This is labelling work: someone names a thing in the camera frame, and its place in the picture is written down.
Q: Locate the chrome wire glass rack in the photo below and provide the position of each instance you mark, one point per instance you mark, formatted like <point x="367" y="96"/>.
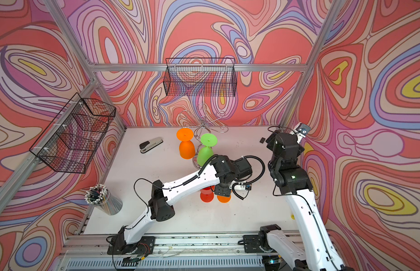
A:
<point x="203" y="124"/>

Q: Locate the orange wine glass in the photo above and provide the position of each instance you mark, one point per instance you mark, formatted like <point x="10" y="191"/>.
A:
<point x="186" y="147"/>
<point x="224" y="199"/>

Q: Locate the red plastic wine glass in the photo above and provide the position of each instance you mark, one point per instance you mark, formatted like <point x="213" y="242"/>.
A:
<point x="207" y="194"/>

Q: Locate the metal cup of pens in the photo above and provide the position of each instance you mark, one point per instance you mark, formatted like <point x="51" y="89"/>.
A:
<point x="100" y="197"/>

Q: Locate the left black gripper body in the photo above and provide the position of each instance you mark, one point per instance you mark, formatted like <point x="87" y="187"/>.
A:
<point x="222" y="191"/>

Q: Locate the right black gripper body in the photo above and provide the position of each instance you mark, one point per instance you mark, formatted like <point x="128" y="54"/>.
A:
<point x="272" y="138"/>

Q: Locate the grey black stapler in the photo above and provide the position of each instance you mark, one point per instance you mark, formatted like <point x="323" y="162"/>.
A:
<point x="148" y="145"/>

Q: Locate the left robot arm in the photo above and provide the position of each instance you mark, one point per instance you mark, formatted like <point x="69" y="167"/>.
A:
<point x="219" y="171"/>

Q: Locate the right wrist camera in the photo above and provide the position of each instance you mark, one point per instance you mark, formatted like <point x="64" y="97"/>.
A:
<point x="301" y="131"/>

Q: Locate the black wire basket back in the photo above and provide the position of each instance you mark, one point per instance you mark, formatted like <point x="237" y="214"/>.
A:
<point x="200" y="77"/>

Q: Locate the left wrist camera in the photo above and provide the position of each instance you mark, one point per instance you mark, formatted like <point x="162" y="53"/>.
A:
<point x="240" y="187"/>

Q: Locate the green plastic wine glass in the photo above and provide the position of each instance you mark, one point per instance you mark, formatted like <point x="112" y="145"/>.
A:
<point x="208" y="141"/>

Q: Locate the black wire basket left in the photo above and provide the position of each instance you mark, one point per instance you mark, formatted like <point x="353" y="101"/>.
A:
<point x="77" y="136"/>

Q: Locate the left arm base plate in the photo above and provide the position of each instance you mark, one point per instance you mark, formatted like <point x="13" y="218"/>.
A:
<point x="144" y="247"/>

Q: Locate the black wire basket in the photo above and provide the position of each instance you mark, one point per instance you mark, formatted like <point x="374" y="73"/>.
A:
<point x="200" y="77"/>
<point x="77" y="136"/>

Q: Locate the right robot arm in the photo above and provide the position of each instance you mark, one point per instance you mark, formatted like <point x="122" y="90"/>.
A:
<point x="318" y="253"/>

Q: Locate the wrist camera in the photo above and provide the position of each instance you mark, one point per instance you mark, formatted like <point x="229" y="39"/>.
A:
<point x="301" y="131"/>
<point x="240" y="187"/>

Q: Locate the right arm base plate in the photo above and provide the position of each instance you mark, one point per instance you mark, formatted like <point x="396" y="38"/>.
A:
<point x="255" y="244"/>

